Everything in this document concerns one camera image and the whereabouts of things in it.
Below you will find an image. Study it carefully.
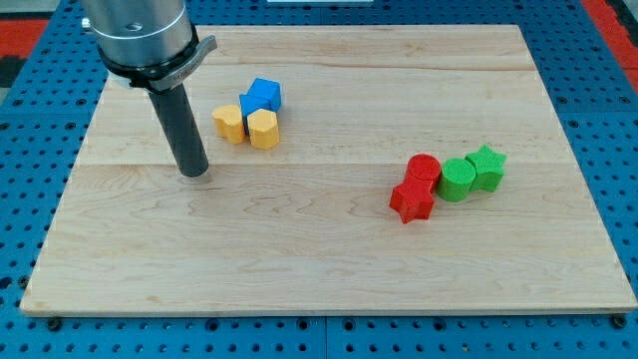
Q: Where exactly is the light wooden board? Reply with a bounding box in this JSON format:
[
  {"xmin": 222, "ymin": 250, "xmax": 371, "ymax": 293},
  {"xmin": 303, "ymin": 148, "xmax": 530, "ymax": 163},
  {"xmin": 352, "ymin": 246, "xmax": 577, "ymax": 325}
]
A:
[{"xmin": 21, "ymin": 25, "xmax": 637, "ymax": 317}]

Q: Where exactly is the red star block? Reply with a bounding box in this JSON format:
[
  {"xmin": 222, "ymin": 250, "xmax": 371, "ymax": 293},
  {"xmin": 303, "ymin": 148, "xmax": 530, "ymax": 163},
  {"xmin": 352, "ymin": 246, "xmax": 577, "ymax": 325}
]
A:
[{"xmin": 389, "ymin": 180, "xmax": 436, "ymax": 223}]

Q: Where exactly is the red cylinder block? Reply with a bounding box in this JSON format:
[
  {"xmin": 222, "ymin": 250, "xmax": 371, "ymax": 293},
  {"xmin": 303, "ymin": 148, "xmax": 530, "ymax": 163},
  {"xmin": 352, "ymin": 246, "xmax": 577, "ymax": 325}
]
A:
[{"xmin": 404, "ymin": 154, "xmax": 442, "ymax": 193}]

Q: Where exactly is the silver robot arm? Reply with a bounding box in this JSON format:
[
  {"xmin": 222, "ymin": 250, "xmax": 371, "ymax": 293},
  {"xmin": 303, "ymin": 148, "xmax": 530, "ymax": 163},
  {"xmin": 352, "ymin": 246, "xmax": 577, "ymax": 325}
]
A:
[{"xmin": 82, "ymin": 0, "xmax": 217, "ymax": 93}]

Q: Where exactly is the blue cube block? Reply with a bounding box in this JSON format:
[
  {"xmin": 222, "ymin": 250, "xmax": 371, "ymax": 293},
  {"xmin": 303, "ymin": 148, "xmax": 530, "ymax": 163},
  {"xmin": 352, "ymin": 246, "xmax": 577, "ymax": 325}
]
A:
[{"xmin": 247, "ymin": 78, "xmax": 282, "ymax": 112}]

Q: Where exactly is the green star block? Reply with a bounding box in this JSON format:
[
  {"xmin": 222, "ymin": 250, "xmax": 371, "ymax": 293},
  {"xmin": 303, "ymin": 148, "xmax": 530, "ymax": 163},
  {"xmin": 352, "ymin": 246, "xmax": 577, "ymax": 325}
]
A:
[{"xmin": 465, "ymin": 145, "xmax": 506, "ymax": 192}]

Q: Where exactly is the yellow heart block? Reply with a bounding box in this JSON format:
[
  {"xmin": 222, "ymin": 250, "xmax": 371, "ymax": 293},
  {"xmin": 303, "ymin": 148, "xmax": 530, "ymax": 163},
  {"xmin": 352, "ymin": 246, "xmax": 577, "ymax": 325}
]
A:
[{"xmin": 212, "ymin": 105, "xmax": 245, "ymax": 144}]

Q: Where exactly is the yellow hexagon block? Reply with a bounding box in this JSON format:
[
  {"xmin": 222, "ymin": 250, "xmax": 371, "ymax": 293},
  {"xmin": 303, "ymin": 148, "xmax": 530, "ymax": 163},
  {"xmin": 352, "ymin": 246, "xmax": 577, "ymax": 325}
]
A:
[{"xmin": 247, "ymin": 109, "xmax": 280, "ymax": 150}]

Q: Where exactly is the blue perforated metal base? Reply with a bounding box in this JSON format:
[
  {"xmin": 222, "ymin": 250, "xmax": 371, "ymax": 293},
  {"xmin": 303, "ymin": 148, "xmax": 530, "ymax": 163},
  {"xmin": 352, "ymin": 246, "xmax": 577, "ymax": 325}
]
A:
[{"xmin": 1, "ymin": 1, "xmax": 637, "ymax": 358}]

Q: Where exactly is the green cylinder block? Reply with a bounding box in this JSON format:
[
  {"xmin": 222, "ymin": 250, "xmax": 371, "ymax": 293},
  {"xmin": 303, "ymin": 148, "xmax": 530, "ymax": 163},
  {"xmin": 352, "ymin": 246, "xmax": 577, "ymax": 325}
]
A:
[{"xmin": 436, "ymin": 158, "xmax": 477, "ymax": 202}]

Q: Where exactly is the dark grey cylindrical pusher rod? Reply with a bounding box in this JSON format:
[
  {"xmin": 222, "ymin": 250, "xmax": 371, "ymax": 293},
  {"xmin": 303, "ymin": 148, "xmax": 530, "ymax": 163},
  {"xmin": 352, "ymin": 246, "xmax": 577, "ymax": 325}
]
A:
[{"xmin": 149, "ymin": 85, "xmax": 208, "ymax": 178}]

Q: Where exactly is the blue angular block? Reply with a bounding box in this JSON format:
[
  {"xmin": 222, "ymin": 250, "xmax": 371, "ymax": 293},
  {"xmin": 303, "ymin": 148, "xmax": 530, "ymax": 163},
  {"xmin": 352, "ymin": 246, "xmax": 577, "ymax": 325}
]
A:
[{"xmin": 239, "ymin": 94, "xmax": 270, "ymax": 135}]

